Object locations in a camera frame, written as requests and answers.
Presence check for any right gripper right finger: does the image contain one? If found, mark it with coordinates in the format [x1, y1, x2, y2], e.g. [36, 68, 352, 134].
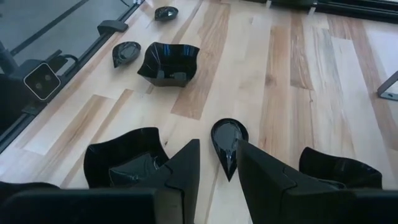
[237, 139, 398, 224]

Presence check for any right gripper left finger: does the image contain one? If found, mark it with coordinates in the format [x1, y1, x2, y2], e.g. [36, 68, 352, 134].
[0, 139, 201, 224]

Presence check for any black square mini bowl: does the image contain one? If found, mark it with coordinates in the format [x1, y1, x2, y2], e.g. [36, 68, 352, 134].
[83, 126, 170, 189]
[137, 42, 201, 88]
[298, 146, 383, 190]

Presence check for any grey perforated metal shelf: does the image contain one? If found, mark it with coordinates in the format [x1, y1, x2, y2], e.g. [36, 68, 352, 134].
[377, 70, 398, 102]

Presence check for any black camera module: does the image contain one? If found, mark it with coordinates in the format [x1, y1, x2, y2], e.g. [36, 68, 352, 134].
[23, 62, 62, 101]

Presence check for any black clamp bracket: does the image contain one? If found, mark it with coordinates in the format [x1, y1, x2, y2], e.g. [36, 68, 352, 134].
[96, 19, 129, 36]

